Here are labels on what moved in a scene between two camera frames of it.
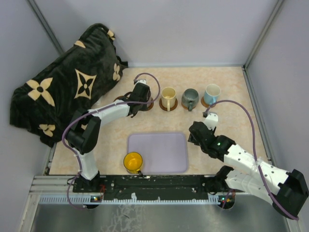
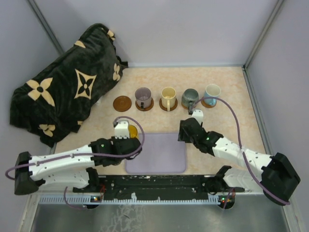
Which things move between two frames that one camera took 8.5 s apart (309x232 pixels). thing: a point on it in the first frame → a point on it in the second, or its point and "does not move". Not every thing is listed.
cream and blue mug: x=212 y=93 does not move
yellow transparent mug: x=133 y=162 → x=133 y=132
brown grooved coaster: x=150 y=108 does not move
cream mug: x=168 y=97 does not move
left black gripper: x=136 y=109 → x=134 y=145
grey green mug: x=189 y=98 does not move
